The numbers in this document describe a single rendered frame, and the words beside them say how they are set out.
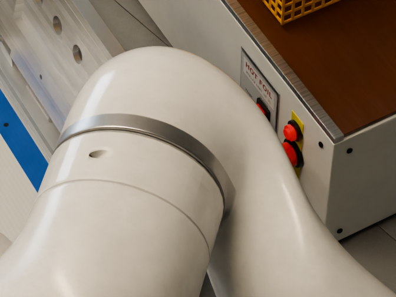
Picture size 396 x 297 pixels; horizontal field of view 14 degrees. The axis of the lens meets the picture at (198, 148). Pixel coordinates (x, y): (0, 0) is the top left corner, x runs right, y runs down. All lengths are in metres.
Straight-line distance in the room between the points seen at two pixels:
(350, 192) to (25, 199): 0.36
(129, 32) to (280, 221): 1.08
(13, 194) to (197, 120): 0.91
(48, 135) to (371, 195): 0.38
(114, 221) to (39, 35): 1.01
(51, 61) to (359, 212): 0.39
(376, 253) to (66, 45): 0.41
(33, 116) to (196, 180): 1.00
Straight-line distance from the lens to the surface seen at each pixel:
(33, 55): 1.79
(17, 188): 1.75
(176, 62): 0.87
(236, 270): 0.88
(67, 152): 0.84
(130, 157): 0.82
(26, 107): 1.82
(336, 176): 1.62
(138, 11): 1.95
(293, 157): 1.65
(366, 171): 1.64
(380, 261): 1.72
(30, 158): 1.78
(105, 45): 1.63
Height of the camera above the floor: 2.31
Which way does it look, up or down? 52 degrees down
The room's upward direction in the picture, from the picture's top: straight up
